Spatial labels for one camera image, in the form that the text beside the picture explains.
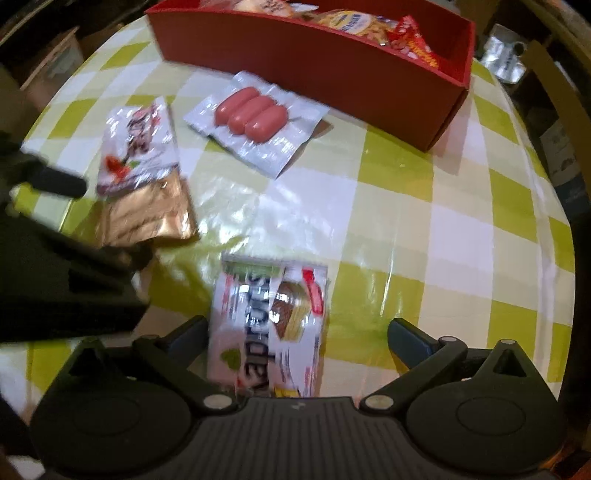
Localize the white packet red figure print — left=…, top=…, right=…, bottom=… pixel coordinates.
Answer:
left=96, top=97, right=182, bottom=198

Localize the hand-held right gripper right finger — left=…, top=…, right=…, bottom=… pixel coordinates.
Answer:
left=360, top=318, right=539, bottom=415

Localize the yellow waffle snack packet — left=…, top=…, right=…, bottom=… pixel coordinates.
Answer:
left=299, top=7, right=399, bottom=48

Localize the white blue carton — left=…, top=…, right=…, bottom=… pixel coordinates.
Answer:
left=539, top=119, right=583, bottom=188

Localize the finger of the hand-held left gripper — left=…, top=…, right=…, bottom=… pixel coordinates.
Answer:
left=102, top=242, right=154, bottom=274
left=0, top=131, right=88, bottom=200

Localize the gold foil snack packet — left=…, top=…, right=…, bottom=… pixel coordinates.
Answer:
left=98, top=174, right=200, bottom=249

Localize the white packet dark lettering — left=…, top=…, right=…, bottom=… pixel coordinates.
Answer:
left=207, top=257, right=330, bottom=400

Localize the red cardboard box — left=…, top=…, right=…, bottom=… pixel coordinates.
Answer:
left=147, top=0, right=477, bottom=152

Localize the silver foil bag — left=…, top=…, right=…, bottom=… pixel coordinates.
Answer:
left=479, top=23, right=528, bottom=85

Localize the sausage packet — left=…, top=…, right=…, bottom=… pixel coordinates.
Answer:
left=184, top=71, right=330, bottom=180

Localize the red packet white shapes print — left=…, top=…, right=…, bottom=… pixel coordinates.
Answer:
left=379, top=16, right=440, bottom=71

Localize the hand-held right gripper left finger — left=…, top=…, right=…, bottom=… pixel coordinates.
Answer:
left=69, top=316, right=238, bottom=412

